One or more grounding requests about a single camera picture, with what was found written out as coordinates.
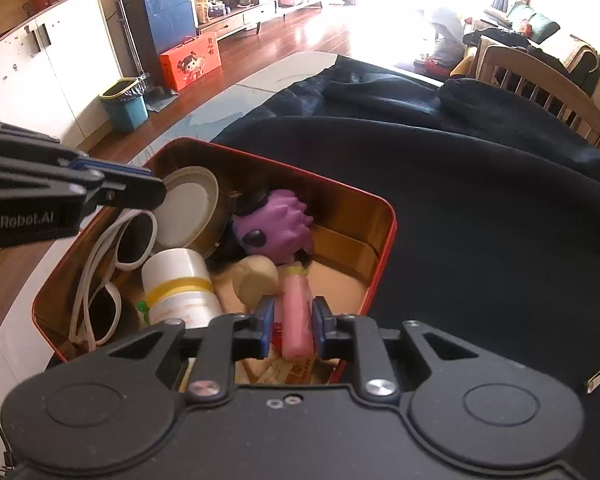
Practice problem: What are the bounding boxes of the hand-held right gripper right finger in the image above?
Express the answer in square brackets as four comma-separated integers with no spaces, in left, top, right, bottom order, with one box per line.
[312,296,486,406]

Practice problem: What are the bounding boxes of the black clothes pile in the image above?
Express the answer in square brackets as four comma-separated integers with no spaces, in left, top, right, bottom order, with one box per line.
[464,27,531,48]

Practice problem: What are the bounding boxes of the round wooden knob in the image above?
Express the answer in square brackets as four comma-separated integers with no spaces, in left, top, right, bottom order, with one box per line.
[231,255,281,306]

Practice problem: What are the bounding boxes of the wooden slatted chair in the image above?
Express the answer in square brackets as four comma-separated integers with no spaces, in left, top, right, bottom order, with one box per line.
[472,45,600,143]

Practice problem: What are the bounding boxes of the pink plastic stick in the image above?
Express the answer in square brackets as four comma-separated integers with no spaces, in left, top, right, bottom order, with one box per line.
[281,265,315,361]

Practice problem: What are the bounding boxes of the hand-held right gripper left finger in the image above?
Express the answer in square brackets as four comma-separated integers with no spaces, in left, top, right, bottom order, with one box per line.
[107,296,276,406]

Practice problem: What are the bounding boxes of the white bottle yellow band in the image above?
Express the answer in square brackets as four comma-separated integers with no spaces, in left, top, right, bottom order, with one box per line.
[141,247,223,328]

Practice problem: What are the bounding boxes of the white cabinet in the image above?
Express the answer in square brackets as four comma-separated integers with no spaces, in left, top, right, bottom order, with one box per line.
[0,0,124,150]

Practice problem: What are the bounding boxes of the dark cabinet blue panel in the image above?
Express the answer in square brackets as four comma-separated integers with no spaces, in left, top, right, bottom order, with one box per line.
[116,0,199,88]

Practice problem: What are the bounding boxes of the white frame sunglasses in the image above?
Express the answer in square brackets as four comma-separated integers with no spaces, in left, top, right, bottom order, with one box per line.
[69,207,160,351]

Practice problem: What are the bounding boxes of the orange gift box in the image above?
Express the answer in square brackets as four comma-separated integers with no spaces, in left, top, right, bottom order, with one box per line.
[159,35,222,92]

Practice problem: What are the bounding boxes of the brown round plate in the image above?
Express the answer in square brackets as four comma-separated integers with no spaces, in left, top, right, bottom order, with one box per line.
[152,166,233,261]

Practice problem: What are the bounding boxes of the green sofa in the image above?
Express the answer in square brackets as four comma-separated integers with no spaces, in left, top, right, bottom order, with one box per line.
[480,2,600,96]

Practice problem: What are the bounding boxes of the dark blue cloth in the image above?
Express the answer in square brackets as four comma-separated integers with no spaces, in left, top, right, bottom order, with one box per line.
[210,52,600,480]

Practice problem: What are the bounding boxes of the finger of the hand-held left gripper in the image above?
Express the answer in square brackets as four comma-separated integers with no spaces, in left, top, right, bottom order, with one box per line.
[70,158,154,182]
[84,175,168,211]

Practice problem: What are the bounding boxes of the red tin box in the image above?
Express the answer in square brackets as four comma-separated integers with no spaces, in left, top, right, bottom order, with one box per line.
[31,136,397,397]

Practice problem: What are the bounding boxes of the beige sofa blanket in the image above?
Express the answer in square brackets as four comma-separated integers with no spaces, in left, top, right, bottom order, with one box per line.
[555,35,600,86]

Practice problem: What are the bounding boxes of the wooden tv cabinet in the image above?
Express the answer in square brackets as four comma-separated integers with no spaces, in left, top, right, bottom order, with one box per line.
[197,0,327,43]

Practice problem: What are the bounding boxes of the red basin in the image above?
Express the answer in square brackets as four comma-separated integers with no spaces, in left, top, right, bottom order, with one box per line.
[414,57,453,79]

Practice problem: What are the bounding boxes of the white plastic bag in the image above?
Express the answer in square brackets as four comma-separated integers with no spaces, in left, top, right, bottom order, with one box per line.
[420,7,466,68]

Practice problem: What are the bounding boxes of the purple toy figure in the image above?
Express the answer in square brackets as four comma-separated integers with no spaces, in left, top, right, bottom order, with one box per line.
[230,186,316,266]

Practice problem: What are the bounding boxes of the beige printed packet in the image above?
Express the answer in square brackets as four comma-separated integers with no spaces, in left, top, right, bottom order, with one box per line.
[241,356,340,387]

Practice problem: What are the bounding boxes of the blue trash bin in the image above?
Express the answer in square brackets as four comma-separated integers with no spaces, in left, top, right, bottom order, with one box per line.
[99,77,150,133]

